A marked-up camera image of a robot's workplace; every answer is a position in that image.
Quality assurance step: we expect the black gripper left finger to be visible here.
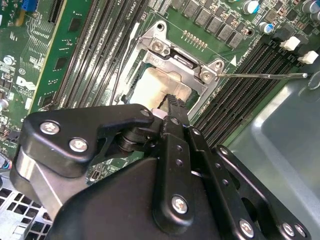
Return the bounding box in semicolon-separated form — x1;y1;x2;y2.
9;94;195;235

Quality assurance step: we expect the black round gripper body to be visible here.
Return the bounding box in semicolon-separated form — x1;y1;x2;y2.
44;158;221;240

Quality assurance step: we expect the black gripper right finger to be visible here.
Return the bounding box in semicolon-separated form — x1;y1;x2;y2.
174;97;312;240

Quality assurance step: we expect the silver CPU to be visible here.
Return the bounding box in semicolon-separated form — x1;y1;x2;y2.
128;67;194;113

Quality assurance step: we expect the metal socket cover frame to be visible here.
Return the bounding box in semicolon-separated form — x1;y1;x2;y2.
122;48;211;116

